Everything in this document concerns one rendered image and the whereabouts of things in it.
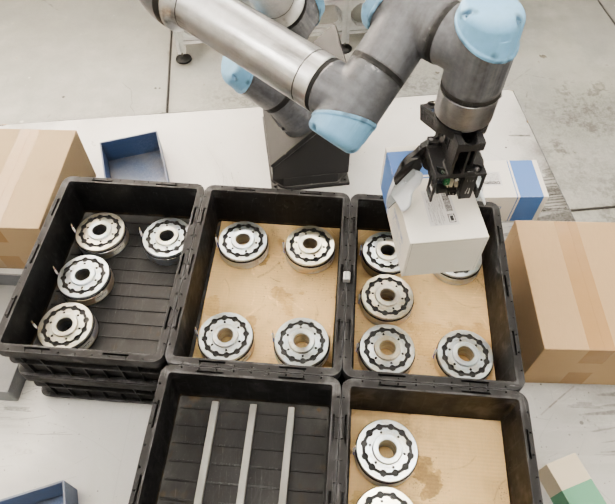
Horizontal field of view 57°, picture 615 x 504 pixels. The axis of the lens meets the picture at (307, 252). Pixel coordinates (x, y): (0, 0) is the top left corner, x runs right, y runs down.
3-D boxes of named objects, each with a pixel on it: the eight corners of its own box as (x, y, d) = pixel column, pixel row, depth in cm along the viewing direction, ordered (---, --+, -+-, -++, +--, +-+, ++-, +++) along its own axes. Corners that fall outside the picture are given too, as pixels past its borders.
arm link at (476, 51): (479, -25, 65) (545, 4, 61) (458, 57, 74) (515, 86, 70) (439, 4, 61) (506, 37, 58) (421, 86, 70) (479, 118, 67)
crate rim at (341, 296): (207, 191, 119) (206, 184, 117) (349, 200, 118) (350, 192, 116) (165, 368, 96) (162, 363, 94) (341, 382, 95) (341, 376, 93)
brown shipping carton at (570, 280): (625, 385, 116) (666, 352, 103) (517, 382, 116) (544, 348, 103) (588, 264, 133) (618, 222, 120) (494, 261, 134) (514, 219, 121)
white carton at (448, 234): (379, 183, 102) (385, 147, 95) (444, 178, 103) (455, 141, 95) (401, 276, 91) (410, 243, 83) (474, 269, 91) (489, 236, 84)
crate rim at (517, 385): (350, 200, 118) (350, 192, 116) (495, 209, 116) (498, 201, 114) (341, 382, 95) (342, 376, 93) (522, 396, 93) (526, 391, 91)
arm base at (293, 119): (284, 99, 144) (255, 78, 137) (329, 69, 134) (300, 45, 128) (283, 147, 137) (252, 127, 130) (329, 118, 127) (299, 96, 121)
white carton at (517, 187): (524, 184, 148) (536, 159, 140) (536, 220, 141) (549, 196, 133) (448, 185, 147) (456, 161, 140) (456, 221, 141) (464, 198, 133)
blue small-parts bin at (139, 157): (107, 161, 152) (99, 142, 147) (162, 149, 155) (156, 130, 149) (115, 216, 141) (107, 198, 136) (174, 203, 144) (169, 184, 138)
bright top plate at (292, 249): (284, 228, 120) (284, 226, 119) (332, 226, 120) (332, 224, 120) (286, 267, 114) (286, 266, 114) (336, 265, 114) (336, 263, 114)
